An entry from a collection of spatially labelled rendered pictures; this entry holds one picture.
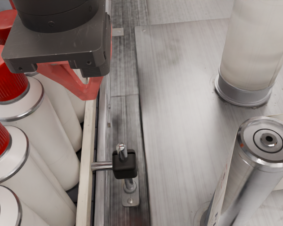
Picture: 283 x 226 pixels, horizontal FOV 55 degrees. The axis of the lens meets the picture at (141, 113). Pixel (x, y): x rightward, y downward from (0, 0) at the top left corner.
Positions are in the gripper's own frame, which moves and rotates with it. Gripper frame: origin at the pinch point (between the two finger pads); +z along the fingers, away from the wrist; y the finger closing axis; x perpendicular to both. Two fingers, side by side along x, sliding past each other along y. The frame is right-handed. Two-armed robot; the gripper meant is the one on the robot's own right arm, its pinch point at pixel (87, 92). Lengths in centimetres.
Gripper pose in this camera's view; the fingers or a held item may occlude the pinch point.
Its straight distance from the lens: 28.0
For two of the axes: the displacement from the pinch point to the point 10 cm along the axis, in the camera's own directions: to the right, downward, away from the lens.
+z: 0.6, 6.1, 7.9
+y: -0.6, -7.8, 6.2
